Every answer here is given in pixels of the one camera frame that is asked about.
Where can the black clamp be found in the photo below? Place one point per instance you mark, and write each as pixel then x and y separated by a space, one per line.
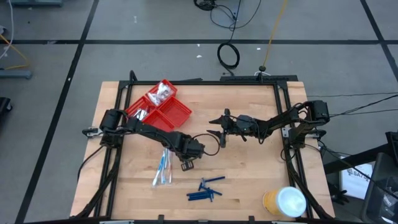
pixel 340 196

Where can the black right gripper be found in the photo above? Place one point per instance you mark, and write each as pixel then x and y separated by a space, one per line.
pixel 241 124

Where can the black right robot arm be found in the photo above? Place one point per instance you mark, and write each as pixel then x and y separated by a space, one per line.
pixel 280 123

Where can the clear plastic packets in tray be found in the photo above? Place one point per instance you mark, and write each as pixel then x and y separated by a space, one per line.
pixel 173 88

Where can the white vanity pack bag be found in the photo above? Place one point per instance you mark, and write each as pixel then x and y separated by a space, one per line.
pixel 164 89
pixel 154 99

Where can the grey stand foot bar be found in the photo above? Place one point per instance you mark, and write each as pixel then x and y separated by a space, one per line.
pixel 15 74
pixel 37 2

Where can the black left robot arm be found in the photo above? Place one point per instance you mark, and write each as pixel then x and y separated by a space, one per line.
pixel 155 135

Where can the black chair base part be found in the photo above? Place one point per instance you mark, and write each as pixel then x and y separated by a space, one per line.
pixel 4 104

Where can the white printed box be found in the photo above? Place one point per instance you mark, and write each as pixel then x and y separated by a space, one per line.
pixel 354 183

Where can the red white toothbrush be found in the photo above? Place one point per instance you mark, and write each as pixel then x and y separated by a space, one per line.
pixel 170 174

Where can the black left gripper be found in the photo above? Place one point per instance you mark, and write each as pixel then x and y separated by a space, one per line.
pixel 191 149

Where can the blue toothbrush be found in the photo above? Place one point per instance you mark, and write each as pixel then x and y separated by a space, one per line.
pixel 163 177
pixel 158 169

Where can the black plastic bin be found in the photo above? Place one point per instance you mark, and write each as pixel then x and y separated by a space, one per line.
pixel 385 186

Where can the teal white toothbrush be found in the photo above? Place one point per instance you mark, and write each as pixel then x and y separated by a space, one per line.
pixel 166 158

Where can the black desk bar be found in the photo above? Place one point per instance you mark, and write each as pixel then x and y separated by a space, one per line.
pixel 348 163

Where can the yellow canister white lid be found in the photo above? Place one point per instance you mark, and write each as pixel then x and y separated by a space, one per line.
pixel 290 202

